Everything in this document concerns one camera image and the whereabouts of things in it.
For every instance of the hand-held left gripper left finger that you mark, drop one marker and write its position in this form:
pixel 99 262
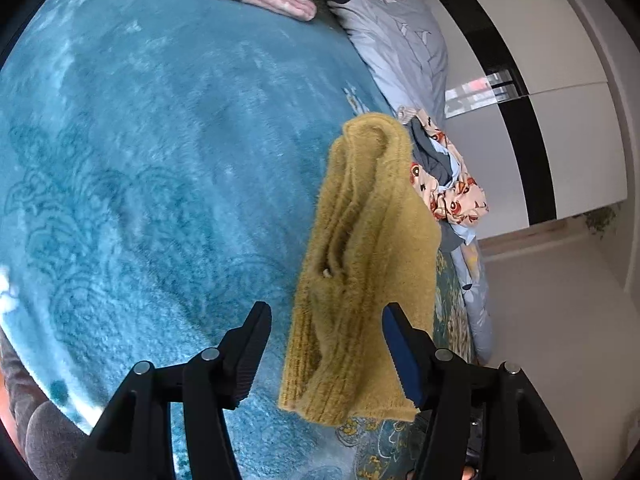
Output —
pixel 248 355

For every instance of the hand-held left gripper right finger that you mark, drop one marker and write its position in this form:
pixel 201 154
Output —
pixel 401 355

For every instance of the mustard yellow knitted sweater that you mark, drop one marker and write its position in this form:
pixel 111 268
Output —
pixel 360 280

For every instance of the teal patterned plush blanket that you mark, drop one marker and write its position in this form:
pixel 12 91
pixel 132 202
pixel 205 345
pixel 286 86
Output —
pixel 165 200

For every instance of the floral printed cloth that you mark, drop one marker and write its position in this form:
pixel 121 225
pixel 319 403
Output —
pixel 450 185

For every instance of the person's grey trouser leg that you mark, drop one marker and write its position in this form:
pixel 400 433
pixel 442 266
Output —
pixel 35 410

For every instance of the green potted plant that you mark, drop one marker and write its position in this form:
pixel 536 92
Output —
pixel 600 220

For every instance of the white and black wardrobe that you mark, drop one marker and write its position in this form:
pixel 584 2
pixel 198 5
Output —
pixel 530 90

